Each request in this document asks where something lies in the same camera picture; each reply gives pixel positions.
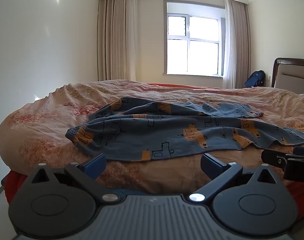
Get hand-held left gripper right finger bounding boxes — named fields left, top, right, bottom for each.
left=188, top=153, right=280, bottom=203

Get window with grey frame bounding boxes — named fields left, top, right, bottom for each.
left=163, top=0, right=226, bottom=77

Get bed with floral cover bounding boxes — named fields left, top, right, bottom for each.
left=0, top=79, right=304, bottom=196

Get blue backpack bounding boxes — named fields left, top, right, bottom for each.
left=244, top=70, right=266, bottom=89

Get sheer white curtain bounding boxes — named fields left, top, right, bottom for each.
left=221, top=0, right=239, bottom=89

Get blue pants with orange print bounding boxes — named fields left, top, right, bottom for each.
left=65, top=97, right=304, bottom=162

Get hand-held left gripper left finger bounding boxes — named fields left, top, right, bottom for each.
left=28, top=153, right=119, bottom=204

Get padded wooden headboard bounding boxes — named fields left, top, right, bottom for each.
left=270, top=57, right=304, bottom=96

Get beige curtain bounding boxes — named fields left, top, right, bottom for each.
left=233, top=1, right=251, bottom=89
left=97, top=0, right=139, bottom=82

